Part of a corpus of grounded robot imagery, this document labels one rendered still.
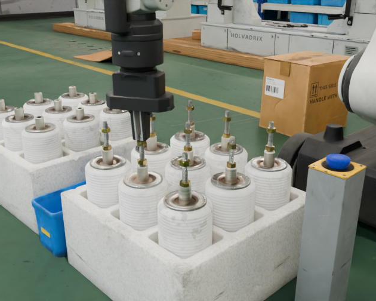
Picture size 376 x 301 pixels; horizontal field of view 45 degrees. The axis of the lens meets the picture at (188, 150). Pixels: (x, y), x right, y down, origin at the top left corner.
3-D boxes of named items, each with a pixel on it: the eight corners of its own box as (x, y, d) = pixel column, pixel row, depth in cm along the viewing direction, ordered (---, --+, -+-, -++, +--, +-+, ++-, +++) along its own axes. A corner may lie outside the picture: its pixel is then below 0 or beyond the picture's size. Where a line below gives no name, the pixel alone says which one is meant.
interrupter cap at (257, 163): (280, 157, 97) (281, 154, 97) (292, 172, 90) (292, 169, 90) (246, 159, 96) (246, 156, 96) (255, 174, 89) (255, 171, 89)
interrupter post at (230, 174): (239, 181, 86) (240, 166, 85) (232, 186, 84) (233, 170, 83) (228, 178, 87) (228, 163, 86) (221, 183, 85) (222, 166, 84)
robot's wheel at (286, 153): (310, 186, 141) (316, 125, 134) (324, 191, 138) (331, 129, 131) (269, 205, 129) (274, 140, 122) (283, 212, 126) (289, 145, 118)
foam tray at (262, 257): (190, 206, 128) (191, 147, 122) (310, 267, 102) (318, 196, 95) (67, 263, 103) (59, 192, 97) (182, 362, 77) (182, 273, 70)
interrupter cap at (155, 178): (170, 183, 85) (170, 179, 85) (136, 193, 81) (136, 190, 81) (148, 170, 91) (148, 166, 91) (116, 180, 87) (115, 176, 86)
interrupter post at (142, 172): (151, 181, 86) (151, 166, 85) (141, 185, 85) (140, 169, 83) (145, 177, 88) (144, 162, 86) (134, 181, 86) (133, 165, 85)
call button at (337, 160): (332, 162, 79) (333, 150, 78) (354, 168, 76) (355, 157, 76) (320, 168, 77) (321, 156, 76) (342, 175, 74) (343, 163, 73)
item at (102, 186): (139, 227, 104) (135, 155, 98) (129, 251, 96) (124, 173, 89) (98, 224, 106) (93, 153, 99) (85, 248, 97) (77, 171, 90)
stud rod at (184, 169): (187, 192, 78) (187, 151, 75) (188, 194, 77) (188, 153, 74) (181, 192, 78) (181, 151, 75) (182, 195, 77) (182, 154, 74)
